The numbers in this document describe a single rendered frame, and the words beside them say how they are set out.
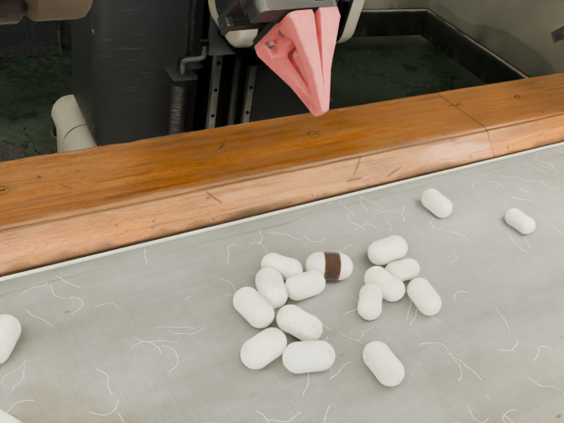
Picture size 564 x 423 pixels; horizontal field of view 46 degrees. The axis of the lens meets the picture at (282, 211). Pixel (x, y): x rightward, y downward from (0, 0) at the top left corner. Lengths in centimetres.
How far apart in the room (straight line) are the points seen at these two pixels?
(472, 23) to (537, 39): 36
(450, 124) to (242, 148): 25
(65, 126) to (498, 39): 188
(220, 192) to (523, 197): 33
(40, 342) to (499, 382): 33
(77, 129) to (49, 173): 100
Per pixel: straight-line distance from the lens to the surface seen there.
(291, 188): 62
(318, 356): 47
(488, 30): 299
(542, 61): 279
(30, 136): 210
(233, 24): 55
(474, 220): 68
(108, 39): 135
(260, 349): 46
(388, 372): 48
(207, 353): 48
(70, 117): 164
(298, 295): 52
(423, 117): 78
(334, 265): 54
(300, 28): 52
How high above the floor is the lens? 110
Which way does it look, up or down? 36 degrees down
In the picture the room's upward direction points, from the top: 11 degrees clockwise
